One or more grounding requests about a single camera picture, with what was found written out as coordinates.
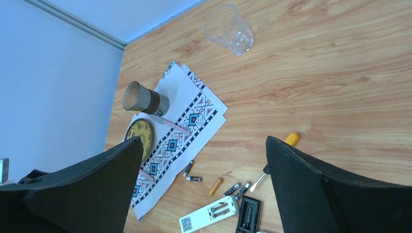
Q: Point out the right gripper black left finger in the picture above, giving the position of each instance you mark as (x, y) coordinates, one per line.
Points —
(92, 196)

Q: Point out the black remote control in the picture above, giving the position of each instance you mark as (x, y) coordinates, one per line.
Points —
(249, 216)

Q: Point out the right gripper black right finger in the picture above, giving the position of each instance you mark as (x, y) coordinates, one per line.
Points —
(314, 196)

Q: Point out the white slim remote control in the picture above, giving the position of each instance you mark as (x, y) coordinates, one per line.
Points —
(217, 211)

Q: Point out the patterned white placemat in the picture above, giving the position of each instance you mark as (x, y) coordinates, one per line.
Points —
(195, 114)

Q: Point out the clear drinking glass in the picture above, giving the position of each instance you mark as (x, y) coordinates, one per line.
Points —
(226, 28)

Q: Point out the pink handled fork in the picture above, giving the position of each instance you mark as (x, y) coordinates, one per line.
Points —
(146, 175)

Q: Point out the yellow handled screwdriver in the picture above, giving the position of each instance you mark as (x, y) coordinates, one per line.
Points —
(276, 149)

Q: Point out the yellow black plate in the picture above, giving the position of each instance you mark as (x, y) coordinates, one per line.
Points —
(143, 129)

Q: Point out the pink handled knife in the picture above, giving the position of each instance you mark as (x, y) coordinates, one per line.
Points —
(170, 124)

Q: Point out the dark smoked glass cup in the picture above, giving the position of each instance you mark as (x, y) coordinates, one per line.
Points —
(139, 98)

